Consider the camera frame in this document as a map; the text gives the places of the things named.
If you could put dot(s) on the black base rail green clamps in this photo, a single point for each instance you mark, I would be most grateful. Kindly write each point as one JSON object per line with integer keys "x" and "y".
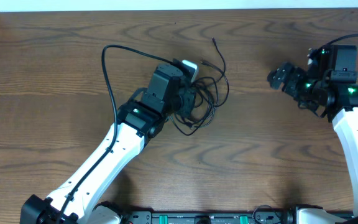
{"x": 261, "y": 214}

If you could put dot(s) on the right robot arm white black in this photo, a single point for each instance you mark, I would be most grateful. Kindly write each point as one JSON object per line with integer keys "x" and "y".
{"x": 345, "y": 125}

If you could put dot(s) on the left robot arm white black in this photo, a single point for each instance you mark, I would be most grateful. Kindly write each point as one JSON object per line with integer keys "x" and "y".
{"x": 137, "y": 121}

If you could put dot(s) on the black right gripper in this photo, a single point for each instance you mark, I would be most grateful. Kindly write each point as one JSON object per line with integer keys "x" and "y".
{"x": 294, "y": 74}

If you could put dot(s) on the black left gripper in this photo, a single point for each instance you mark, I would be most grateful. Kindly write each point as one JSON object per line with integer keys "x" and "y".
{"x": 191, "y": 98}

